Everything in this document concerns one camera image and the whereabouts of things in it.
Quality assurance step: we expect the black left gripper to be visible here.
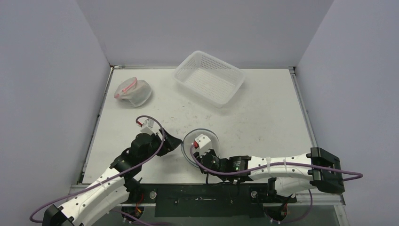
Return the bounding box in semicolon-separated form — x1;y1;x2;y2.
140;128;182;164

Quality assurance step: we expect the white mesh laundry bag blue zipper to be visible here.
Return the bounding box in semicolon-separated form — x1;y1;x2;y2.
180;128;220;168

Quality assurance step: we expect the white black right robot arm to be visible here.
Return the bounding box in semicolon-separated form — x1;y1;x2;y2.
190;147;345;202

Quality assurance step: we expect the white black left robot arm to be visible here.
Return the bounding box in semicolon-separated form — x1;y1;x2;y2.
41;129;182;226

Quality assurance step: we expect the white mesh bag pink zipper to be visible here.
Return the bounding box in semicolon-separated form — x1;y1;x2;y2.
114;77;152;107

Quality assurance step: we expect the white plastic basket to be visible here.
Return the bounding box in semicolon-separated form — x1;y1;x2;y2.
173;51;246;108

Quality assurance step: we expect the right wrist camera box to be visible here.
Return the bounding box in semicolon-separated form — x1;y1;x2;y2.
193;134;213;156

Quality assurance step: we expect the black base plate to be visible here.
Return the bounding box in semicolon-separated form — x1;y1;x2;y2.
124;183;297;218

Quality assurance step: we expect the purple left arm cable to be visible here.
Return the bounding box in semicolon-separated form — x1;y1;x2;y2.
29;115;170;226

